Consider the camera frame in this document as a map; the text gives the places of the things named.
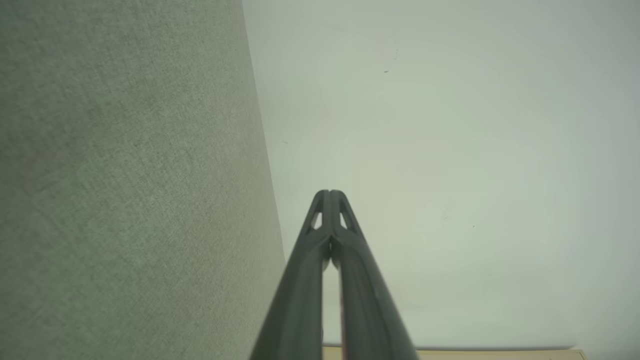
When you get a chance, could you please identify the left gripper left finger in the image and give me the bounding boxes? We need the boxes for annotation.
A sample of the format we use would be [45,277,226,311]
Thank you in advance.
[249,189,331,360]

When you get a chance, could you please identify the grey fabric panel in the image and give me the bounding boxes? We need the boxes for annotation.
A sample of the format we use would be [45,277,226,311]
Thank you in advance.
[0,0,287,360]

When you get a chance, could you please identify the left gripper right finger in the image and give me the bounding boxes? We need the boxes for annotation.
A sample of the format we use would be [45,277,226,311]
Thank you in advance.
[330,189,419,360]

